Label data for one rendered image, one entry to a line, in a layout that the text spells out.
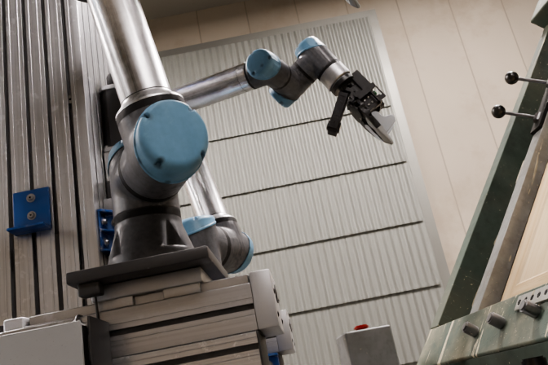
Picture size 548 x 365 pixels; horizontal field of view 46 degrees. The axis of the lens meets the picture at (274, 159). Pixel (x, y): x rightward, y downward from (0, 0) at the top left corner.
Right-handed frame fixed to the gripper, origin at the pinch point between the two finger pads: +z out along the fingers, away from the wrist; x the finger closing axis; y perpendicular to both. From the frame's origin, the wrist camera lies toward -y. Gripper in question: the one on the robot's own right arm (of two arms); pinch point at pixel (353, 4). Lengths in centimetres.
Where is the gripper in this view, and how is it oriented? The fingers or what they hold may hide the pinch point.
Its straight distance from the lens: 146.1
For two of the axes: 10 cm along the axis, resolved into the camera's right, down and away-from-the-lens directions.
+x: 0.9, 0.0, 10.0
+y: 8.3, -5.6, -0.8
